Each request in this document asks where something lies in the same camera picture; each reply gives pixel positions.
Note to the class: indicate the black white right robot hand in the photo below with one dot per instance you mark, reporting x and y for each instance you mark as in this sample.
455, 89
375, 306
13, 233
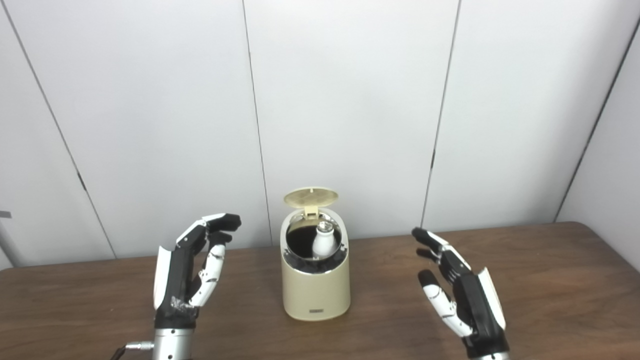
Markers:
477, 305

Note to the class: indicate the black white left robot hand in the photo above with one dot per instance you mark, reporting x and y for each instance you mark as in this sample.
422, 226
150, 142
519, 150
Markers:
177, 280

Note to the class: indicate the cream-colored desktop bin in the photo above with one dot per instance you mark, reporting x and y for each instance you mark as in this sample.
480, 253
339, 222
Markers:
315, 292

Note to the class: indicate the small white plastic bottle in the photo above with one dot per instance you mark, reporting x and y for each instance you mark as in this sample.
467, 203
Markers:
324, 245

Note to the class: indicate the round cream bin lid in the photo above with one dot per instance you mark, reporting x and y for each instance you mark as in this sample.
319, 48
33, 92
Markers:
311, 196

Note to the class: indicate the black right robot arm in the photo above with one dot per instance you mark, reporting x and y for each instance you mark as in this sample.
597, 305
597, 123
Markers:
490, 356

